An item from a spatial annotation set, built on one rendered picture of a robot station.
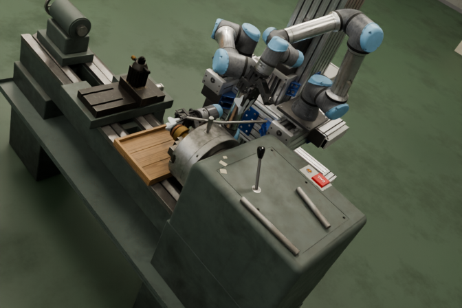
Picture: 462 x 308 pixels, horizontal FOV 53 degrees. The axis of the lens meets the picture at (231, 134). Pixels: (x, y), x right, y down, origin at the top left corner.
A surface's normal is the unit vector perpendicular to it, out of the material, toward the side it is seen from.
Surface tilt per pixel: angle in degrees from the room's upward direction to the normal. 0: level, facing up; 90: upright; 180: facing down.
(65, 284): 0
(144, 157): 0
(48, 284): 0
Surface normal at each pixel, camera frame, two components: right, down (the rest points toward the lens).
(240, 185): 0.33, -0.73
